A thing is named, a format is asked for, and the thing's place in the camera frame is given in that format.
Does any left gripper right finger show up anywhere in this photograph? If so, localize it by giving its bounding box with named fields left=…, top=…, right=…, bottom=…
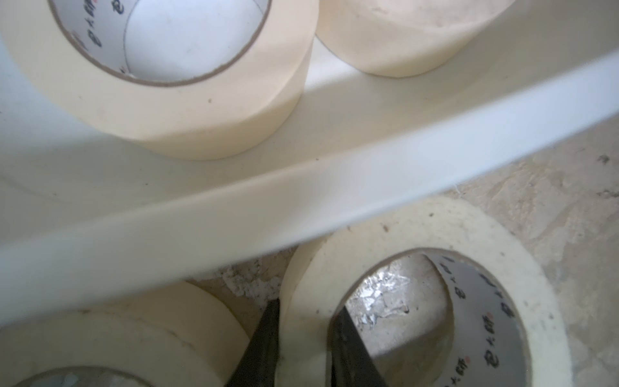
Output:
left=330, top=307, right=387, bottom=387

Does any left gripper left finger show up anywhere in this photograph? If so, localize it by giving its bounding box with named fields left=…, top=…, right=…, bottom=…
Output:
left=225, top=299, right=280, bottom=387

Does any masking tape roll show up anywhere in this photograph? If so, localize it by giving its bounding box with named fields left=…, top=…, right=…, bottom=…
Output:
left=317, top=0, right=512, bottom=78
left=1, top=282, right=248, bottom=386
left=276, top=197, right=572, bottom=386
left=1, top=1, right=319, bottom=161

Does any white plastic storage tray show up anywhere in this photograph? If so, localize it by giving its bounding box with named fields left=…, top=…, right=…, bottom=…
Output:
left=1, top=1, right=618, bottom=325

